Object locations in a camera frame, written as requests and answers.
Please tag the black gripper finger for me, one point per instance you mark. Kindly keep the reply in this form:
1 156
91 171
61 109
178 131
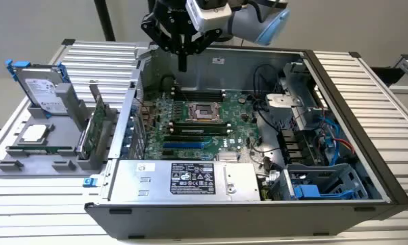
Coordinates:
158 35
204 42

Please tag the green graphics card black shroud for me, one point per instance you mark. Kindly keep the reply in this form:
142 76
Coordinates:
96 122

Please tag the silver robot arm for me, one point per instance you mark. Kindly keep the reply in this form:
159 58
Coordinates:
244 23

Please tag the black RAM slot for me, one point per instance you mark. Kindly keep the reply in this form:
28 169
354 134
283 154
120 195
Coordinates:
200 125
200 98
200 122
200 89
200 93

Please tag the silver coin battery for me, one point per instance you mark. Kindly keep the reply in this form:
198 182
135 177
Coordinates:
243 99

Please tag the CPU socket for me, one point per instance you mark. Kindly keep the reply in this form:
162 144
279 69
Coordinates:
202 111

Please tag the grey metal drive bay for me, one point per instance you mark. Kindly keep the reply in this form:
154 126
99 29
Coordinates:
292 81

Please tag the green motherboard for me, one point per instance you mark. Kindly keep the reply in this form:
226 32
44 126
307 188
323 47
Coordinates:
238 120

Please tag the RAM stick with white label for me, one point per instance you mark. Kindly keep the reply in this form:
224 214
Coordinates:
190 130

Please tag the long black expansion slot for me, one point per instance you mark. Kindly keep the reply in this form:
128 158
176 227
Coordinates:
183 139

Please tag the hard disk in blue carrier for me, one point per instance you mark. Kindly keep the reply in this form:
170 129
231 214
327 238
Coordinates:
37 86

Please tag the blue expansion slot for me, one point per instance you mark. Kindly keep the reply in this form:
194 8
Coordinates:
183 146

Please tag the short black expansion slot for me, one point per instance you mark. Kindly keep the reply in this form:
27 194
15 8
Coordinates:
168 152

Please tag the silver finned heatsink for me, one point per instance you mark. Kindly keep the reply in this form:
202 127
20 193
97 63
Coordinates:
230 156

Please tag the grey parts rack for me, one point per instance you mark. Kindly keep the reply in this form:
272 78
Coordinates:
63 137

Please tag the silver CPU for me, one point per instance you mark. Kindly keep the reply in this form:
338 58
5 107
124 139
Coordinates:
33 133

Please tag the green RAM stick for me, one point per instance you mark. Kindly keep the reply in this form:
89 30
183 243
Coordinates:
37 149

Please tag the grey power supply unit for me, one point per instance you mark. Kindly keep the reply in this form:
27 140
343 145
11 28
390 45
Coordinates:
146 186

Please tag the blue case latch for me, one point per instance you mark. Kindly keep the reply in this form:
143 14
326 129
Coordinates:
88 182

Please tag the grey drive cage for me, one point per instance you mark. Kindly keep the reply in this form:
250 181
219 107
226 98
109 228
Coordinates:
340 173

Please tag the blue drive carrier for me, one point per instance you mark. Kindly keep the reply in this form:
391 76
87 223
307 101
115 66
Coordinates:
306 191

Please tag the open black PC case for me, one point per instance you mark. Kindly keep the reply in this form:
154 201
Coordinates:
224 219

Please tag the black stand post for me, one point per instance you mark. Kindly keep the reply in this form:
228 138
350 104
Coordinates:
105 20

